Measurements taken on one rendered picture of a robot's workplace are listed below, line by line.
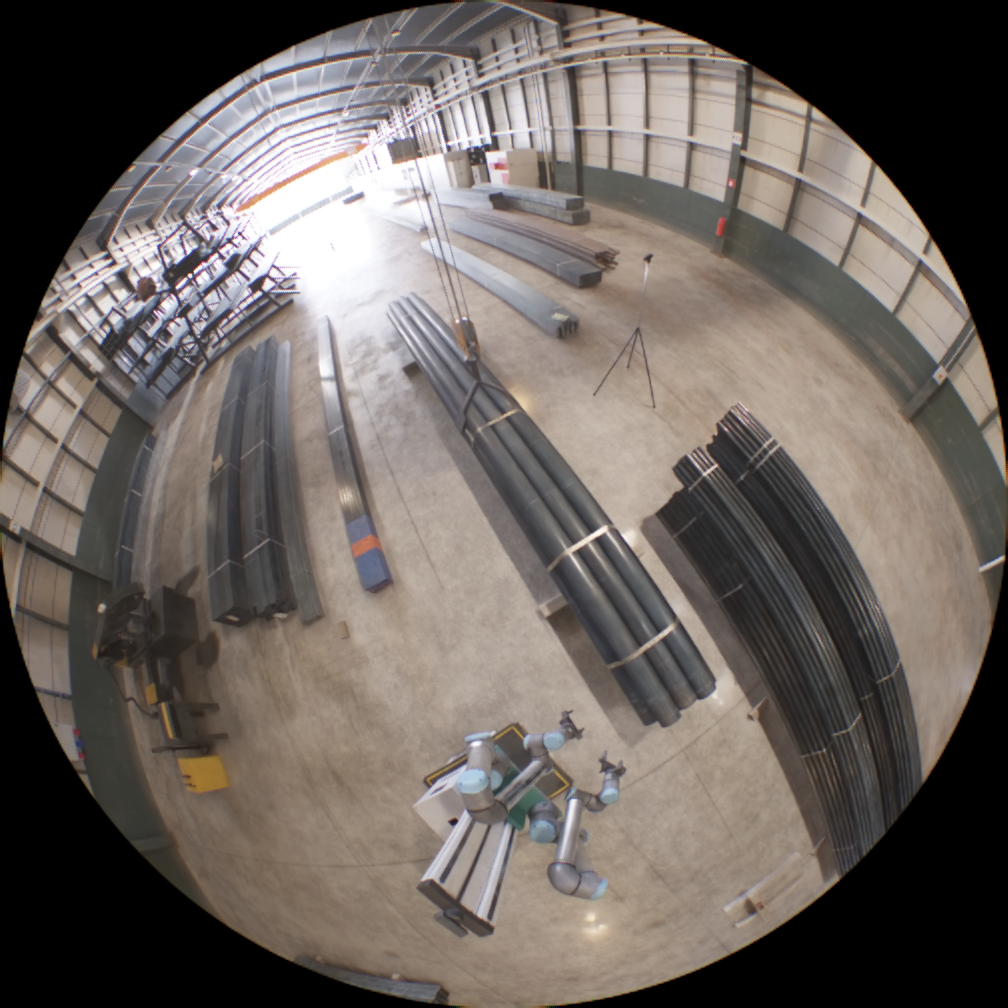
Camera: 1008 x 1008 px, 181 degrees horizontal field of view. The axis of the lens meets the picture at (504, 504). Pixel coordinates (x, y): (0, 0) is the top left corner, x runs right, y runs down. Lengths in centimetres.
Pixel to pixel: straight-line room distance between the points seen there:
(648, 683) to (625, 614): 50
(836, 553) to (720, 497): 106
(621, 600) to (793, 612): 132
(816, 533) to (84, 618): 1147
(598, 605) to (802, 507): 167
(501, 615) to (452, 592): 48
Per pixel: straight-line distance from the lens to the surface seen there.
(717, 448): 283
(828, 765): 372
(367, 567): 306
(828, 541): 270
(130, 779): 910
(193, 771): 515
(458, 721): 288
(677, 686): 233
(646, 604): 225
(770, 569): 248
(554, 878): 158
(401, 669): 299
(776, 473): 260
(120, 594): 455
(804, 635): 268
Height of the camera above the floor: 269
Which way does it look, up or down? 64 degrees down
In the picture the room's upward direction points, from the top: 18 degrees counter-clockwise
